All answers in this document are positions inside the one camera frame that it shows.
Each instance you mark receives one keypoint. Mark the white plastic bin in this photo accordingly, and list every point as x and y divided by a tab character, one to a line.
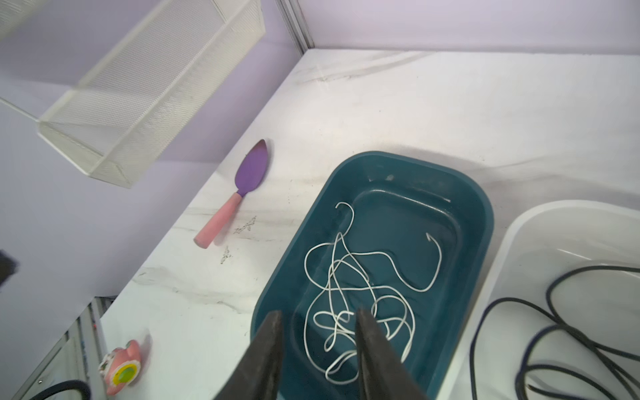
558	314

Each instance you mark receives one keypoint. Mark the teal plastic bin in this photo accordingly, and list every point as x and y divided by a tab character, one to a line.
402	237

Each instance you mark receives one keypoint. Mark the purple pink spatula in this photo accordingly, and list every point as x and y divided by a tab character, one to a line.
249	176

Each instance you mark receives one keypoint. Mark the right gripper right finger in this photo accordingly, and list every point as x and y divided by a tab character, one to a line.
381	373

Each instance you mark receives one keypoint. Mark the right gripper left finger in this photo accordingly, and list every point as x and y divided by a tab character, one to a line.
257	375

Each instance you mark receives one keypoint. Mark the white mesh two-tier shelf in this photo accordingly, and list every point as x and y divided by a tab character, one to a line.
122	114

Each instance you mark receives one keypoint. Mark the small pink toy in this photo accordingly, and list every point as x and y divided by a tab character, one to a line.
121	367

